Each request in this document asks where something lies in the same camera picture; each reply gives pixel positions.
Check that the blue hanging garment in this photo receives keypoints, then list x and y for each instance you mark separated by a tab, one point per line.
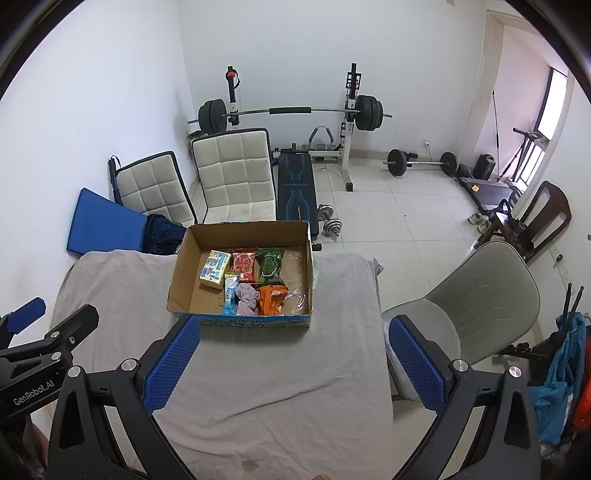
561	383

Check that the thin black exercise bar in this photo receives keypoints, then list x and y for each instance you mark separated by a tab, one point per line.
497	129

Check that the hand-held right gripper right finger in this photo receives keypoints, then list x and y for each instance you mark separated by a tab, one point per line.
415	364

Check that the orange snack packet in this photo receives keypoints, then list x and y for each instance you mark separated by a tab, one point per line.
271	300

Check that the red snack packet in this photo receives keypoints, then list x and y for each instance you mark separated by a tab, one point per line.
244	265

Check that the purple cloth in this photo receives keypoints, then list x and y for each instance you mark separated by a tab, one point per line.
247	297

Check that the brown wooden chair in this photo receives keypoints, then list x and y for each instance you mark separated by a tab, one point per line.
551	207

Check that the olive green box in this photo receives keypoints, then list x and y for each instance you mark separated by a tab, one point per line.
194	141

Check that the blue foam mat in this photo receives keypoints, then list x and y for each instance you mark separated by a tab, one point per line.
106	221

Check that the cardboard box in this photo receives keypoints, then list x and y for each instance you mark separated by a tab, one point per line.
187	281

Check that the short barbell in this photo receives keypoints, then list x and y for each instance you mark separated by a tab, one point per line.
397	162

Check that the dark blue garment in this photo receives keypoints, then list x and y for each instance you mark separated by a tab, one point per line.
164	235

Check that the white padded chair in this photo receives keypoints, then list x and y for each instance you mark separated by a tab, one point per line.
231	173
152	189

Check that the grey plastic chair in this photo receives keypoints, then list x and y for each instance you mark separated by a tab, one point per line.
485	295

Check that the orange bag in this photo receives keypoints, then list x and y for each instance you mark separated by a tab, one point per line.
582	392

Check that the pair of light shoes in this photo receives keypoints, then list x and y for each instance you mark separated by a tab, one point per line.
479	221

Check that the white barbell rack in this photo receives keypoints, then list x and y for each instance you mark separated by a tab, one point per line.
350	138

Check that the long blue white packet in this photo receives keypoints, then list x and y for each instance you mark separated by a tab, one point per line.
230	295

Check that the grey tablecloth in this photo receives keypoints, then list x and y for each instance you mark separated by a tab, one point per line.
277	378

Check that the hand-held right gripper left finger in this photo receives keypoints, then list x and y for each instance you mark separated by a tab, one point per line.
173	364

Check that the black blue weight bench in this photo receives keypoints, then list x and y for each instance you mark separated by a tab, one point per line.
295	189

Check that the long barbell with black plates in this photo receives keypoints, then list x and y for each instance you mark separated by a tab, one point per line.
369	113

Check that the black speaker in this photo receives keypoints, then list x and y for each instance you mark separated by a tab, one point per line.
484	166

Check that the black treadmill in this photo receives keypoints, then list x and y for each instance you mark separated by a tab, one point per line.
489	191

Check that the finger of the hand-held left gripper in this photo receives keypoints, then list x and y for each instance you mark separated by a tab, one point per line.
76	325
25	314

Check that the exercise machine by window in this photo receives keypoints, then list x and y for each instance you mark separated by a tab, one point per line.
528	147

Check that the chrome dumbbell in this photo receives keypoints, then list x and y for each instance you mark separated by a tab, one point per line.
330	224

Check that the green snack packet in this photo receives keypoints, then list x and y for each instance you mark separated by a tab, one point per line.
271	265

